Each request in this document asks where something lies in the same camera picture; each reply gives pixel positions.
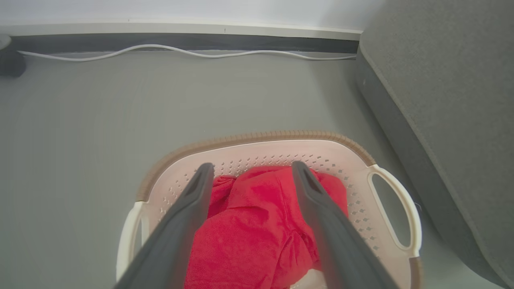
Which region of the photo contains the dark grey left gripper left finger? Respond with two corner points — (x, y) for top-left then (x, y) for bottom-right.
(114, 163), (215, 289)

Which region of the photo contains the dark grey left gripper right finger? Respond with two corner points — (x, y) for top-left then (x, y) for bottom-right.
(292, 161), (400, 289)

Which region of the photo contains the red fleece garment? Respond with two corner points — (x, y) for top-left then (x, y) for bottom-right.
(184, 166), (349, 289)

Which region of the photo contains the white garment in basket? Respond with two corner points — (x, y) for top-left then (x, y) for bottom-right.
(290, 269), (328, 289)

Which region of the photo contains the grey fabric sofa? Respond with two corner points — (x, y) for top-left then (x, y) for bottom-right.
(355, 0), (514, 289)

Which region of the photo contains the black caster wheel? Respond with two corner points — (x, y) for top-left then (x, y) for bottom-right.
(0, 50), (27, 78)

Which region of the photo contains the white cable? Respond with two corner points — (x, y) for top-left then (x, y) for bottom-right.
(17, 44), (357, 62)

